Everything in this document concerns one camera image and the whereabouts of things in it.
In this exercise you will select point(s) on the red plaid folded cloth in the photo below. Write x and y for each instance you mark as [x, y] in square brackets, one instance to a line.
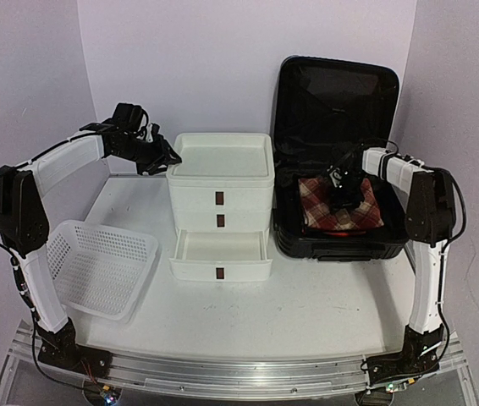
[317, 216]

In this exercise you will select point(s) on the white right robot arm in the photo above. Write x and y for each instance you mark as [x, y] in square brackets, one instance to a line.
[435, 216]

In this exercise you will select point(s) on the orange flat item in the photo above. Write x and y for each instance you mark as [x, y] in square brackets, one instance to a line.
[346, 233]

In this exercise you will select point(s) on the white perforated plastic basket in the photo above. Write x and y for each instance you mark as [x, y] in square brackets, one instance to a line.
[101, 271]

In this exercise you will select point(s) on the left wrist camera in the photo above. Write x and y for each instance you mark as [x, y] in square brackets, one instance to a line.
[151, 132]

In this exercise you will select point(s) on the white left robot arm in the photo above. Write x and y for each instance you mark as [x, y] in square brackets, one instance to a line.
[25, 225]

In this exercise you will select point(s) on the white drawer storage box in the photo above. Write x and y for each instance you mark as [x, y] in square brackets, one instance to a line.
[221, 197]

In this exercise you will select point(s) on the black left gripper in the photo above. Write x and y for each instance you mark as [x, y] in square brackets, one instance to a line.
[163, 151]

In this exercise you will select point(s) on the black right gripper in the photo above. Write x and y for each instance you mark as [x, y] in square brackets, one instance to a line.
[337, 203]

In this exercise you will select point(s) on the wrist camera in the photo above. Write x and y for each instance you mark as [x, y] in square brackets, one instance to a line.
[151, 132]
[335, 176]

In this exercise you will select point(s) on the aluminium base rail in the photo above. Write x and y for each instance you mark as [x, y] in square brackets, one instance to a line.
[233, 379]

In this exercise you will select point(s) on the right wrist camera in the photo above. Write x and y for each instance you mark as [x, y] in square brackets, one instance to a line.
[335, 176]

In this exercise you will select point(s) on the black ribbed hard suitcase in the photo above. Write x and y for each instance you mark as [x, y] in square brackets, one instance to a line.
[322, 109]

